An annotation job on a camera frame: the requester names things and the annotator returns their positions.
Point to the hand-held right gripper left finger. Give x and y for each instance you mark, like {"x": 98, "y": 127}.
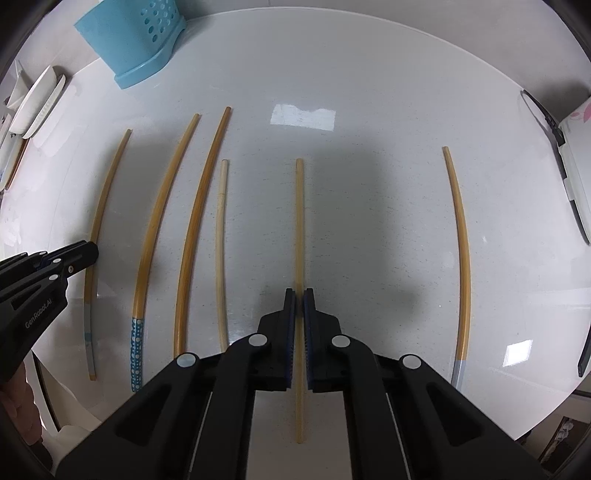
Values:
{"x": 290, "y": 332}

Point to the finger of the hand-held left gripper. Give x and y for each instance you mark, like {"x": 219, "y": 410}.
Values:
{"x": 78, "y": 258}
{"x": 27, "y": 263}

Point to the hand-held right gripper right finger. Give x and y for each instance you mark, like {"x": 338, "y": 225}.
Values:
{"x": 308, "y": 341}

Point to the grey-ended wooden chopstick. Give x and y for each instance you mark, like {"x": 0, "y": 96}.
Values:
{"x": 89, "y": 332}
{"x": 465, "y": 286}

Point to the brown floral-band chopstick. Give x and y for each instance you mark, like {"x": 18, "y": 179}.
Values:
{"x": 183, "y": 286}

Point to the pale thin wooden chopstick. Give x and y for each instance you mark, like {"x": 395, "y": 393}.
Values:
{"x": 299, "y": 221}
{"x": 220, "y": 240}

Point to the blue plastic utensil holder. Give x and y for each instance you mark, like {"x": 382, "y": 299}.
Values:
{"x": 134, "y": 41}

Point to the person's left hand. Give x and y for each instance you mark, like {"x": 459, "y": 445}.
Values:
{"x": 18, "y": 406}

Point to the round wooden board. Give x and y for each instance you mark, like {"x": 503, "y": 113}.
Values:
{"x": 14, "y": 166}

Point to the white plate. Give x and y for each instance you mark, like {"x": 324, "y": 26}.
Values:
{"x": 48, "y": 108}

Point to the white tape patch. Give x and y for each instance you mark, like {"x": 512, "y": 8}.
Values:
{"x": 302, "y": 116}

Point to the black remote control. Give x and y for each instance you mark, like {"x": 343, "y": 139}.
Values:
{"x": 585, "y": 355}

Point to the white floral rice cooker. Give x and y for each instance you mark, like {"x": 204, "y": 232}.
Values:
{"x": 577, "y": 157}

